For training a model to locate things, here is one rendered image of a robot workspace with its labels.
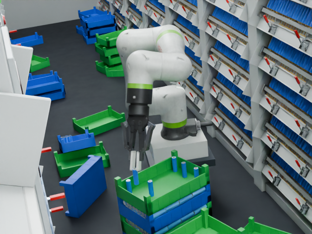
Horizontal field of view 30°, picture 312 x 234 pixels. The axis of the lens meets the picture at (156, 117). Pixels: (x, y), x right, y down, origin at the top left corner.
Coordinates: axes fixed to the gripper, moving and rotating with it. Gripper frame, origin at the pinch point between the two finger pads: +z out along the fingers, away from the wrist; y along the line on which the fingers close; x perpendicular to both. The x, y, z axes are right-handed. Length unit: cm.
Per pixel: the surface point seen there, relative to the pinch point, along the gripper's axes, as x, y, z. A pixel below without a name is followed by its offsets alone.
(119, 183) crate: -4.4, 8.2, 9.4
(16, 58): 162, -61, -23
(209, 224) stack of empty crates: -8.8, -26.3, 21.3
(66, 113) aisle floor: -177, 133, -11
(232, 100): -124, -3, -26
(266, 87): -81, -30, -32
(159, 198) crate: -0.7, -9.8, 12.9
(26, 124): 169, -66, -19
